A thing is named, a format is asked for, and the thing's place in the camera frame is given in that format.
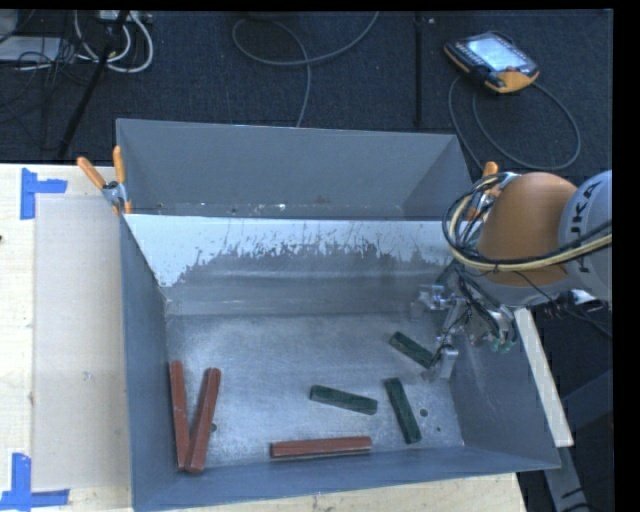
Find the red-brown flat block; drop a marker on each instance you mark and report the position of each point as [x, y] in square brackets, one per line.
[204, 420]
[320, 447]
[178, 415]

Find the grey metal bin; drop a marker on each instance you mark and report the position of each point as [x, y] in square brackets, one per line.
[300, 345]

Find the pale wood flat board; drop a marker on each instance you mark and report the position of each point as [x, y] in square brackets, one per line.
[75, 350]

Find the dark green flat block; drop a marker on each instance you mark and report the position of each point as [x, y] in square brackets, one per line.
[343, 399]
[403, 411]
[411, 349]

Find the black cylinder on white bracket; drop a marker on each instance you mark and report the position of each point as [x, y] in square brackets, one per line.
[580, 298]

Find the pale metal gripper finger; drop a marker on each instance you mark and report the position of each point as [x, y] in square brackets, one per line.
[446, 364]
[434, 298]

